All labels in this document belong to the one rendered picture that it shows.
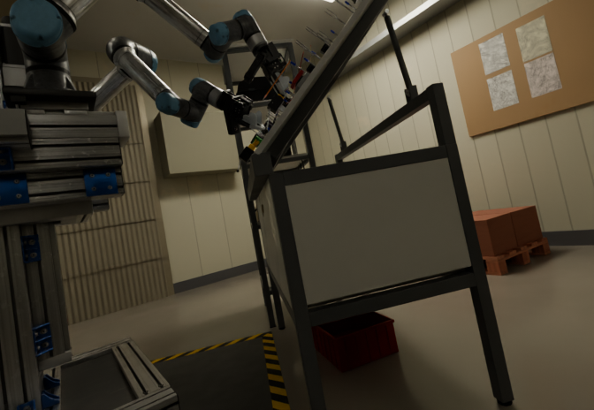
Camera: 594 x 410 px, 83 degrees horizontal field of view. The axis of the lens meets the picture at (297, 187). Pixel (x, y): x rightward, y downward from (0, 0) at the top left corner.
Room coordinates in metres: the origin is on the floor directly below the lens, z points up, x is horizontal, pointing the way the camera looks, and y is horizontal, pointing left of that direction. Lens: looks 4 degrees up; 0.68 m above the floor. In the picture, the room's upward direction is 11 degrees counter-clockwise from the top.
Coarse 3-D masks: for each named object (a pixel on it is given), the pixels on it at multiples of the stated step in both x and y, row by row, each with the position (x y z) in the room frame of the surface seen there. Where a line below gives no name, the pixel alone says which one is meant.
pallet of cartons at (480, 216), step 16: (512, 208) 2.79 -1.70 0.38; (528, 208) 2.63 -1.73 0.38; (480, 224) 2.40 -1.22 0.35; (496, 224) 2.41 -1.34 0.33; (512, 224) 2.52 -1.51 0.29; (528, 224) 2.61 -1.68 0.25; (480, 240) 2.42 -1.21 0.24; (496, 240) 2.39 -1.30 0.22; (512, 240) 2.50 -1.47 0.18; (528, 240) 2.59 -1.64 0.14; (544, 240) 2.65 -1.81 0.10; (496, 256) 2.35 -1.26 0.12; (512, 256) 2.41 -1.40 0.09; (528, 256) 2.51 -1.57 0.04; (496, 272) 2.35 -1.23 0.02
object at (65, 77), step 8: (32, 72) 0.98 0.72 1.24; (40, 72) 0.98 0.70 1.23; (48, 72) 0.98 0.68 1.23; (56, 72) 1.00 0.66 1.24; (64, 72) 1.02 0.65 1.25; (32, 80) 0.98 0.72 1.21; (40, 80) 0.97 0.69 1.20; (48, 80) 0.97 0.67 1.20; (56, 80) 0.99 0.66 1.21; (64, 80) 1.01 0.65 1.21; (48, 88) 0.97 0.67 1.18; (56, 88) 0.98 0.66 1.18; (64, 88) 1.00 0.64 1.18; (72, 88) 1.04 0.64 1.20
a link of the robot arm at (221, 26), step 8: (216, 24) 1.17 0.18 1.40; (224, 24) 1.18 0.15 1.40; (232, 24) 1.19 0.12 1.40; (240, 24) 1.21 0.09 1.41; (216, 32) 1.17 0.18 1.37; (224, 32) 1.17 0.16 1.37; (232, 32) 1.19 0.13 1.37; (240, 32) 1.22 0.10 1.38; (216, 40) 1.19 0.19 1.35; (224, 40) 1.19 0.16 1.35; (232, 40) 1.22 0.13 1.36; (216, 48) 1.26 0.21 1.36; (224, 48) 1.25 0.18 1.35
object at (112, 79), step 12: (144, 48) 1.40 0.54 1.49; (144, 60) 1.39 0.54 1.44; (156, 60) 1.46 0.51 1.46; (120, 72) 1.42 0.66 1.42; (96, 84) 1.47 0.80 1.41; (108, 84) 1.45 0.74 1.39; (120, 84) 1.46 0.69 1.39; (96, 96) 1.48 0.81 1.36; (108, 96) 1.49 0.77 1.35; (96, 108) 1.52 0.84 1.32
